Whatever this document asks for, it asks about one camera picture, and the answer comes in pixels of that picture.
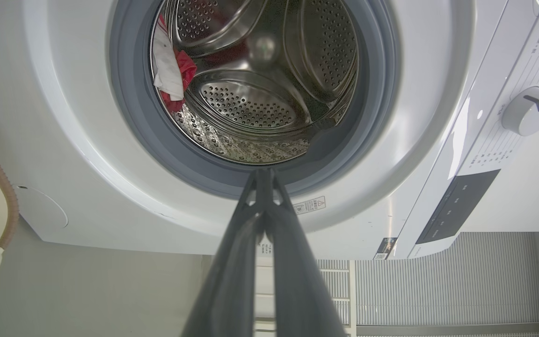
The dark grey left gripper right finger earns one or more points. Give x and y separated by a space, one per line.
297 290

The red cloth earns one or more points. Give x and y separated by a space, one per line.
169 70

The white front-load washing machine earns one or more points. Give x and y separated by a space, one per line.
91 117

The dark grey touch control panel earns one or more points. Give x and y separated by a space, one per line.
456 206

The round white filter cover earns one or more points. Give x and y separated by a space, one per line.
40 210

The small black corner sticker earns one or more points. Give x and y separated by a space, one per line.
385 248

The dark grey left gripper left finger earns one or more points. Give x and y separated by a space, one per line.
232 281

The warning label sticker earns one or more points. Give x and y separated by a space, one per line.
310 205

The white round program knob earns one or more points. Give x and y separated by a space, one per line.
529 112

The white text notice sticker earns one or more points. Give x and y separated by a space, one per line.
266 249

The grey rubber door gasket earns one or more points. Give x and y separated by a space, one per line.
131 103

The stainless steel washing machine drum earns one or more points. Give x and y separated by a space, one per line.
251 98

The white slatted wall panel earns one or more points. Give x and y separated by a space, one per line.
438 281

